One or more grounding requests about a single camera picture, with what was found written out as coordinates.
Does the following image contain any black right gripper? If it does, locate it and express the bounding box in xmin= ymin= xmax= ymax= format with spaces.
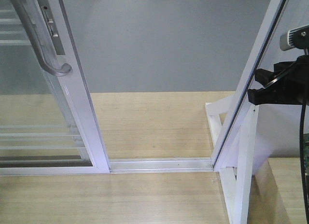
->
xmin=247 ymin=55 xmax=309 ymax=105

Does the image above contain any white framed sliding glass door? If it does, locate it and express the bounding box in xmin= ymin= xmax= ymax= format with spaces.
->
xmin=0 ymin=0 xmax=110 ymax=176

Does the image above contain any aluminium door floor track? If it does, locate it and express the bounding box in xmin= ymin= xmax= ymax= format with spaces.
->
xmin=110 ymin=157 xmax=213 ymax=174

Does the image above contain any white triangular support brace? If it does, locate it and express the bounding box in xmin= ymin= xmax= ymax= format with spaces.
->
xmin=205 ymin=94 xmax=234 ymax=147

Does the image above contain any light wooden box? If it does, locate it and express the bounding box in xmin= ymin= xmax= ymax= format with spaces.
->
xmin=255 ymin=158 xmax=307 ymax=224

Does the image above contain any light wooden floor board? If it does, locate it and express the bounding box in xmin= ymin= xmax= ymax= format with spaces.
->
xmin=0 ymin=91 xmax=230 ymax=224

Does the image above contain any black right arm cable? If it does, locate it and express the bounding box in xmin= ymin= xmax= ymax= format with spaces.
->
xmin=298 ymin=47 xmax=309 ymax=224

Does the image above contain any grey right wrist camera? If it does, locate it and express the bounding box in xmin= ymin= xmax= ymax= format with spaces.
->
xmin=280 ymin=25 xmax=309 ymax=51

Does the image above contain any silver door handle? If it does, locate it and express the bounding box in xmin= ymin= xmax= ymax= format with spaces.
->
xmin=10 ymin=0 xmax=72 ymax=77

